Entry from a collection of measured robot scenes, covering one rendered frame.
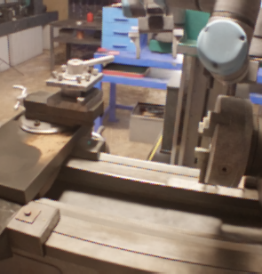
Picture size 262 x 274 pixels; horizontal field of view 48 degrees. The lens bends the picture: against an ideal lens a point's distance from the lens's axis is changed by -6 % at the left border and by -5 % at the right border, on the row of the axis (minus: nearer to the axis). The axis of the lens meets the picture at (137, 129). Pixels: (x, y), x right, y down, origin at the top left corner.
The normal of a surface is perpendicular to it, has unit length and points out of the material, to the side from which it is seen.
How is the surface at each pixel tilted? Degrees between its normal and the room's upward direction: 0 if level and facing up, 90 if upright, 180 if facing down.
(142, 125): 90
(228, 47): 71
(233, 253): 0
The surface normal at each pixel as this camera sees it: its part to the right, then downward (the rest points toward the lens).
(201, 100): -0.29, 0.42
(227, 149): -0.21, 0.14
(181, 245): 0.06, -0.89
